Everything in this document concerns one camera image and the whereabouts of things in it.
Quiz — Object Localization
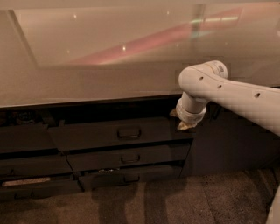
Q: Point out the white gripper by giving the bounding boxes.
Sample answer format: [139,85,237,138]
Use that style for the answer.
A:
[170,99,207,130]

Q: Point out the dark drawer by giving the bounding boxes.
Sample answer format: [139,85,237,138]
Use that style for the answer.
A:
[0,179,81,202]
[0,155,72,177]
[67,143,190,172]
[79,164,181,191]
[0,124,55,153]
[48,117,194,151]

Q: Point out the dark right cabinet door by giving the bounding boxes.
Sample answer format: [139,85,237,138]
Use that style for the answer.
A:
[182,103,280,176]

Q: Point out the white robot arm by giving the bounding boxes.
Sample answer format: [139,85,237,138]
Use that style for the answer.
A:
[171,60,280,175]

